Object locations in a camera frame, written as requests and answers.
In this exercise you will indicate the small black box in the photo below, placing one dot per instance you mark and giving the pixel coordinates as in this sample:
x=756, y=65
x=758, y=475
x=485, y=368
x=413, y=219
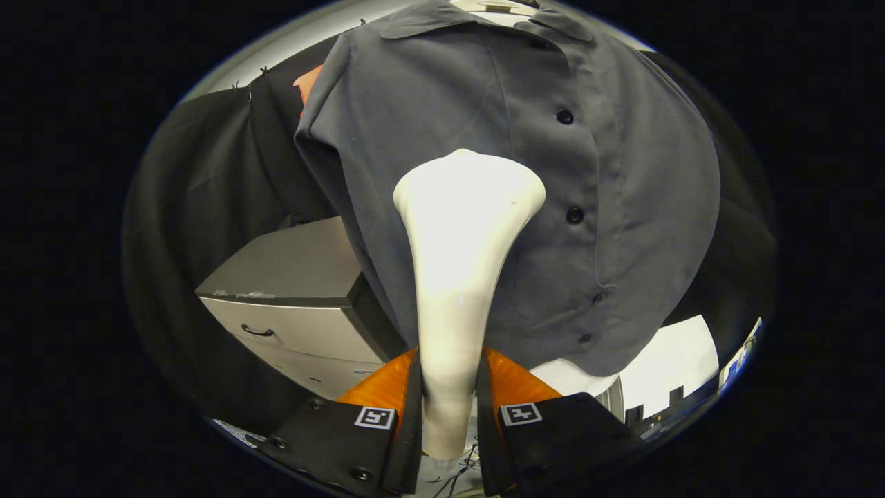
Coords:
x=634, y=415
x=676, y=396

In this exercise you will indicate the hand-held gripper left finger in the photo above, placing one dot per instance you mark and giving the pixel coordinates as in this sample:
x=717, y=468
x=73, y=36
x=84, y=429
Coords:
x=413, y=415

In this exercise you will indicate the grey drawer cabinet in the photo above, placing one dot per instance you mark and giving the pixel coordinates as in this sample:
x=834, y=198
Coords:
x=290, y=263

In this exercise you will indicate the white ribbed cabinet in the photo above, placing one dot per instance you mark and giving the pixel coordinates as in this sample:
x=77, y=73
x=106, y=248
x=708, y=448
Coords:
x=671, y=360

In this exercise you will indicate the black backdrop cloth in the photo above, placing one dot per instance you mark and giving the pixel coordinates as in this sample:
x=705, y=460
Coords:
x=207, y=173

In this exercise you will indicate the white garment steamer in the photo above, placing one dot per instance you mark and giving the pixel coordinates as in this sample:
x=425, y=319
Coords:
x=463, y=263

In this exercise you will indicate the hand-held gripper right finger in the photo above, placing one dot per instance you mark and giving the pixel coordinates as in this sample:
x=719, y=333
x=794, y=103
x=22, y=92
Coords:
x=484, y=429

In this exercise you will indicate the grey button shirt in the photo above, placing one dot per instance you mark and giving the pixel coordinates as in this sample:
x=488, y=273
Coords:
x=429, y=90

